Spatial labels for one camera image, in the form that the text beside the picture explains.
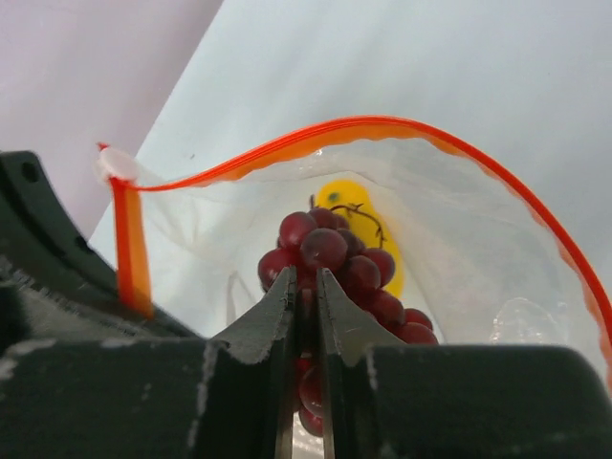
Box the fake purple grapes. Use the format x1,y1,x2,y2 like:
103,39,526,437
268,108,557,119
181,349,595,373
256,206,440,439

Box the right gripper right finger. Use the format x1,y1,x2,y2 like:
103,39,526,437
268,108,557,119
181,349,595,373
317,270,611,458

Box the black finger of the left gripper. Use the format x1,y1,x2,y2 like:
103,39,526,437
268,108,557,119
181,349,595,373
1,151,191,340

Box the clear zip top bag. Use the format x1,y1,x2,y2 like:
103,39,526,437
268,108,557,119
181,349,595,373
97,116,611,379

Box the fake yellow lemon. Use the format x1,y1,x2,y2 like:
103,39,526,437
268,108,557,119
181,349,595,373
314,179,404,298

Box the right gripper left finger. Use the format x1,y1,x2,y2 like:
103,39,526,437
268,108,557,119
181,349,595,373
1,268,296,458

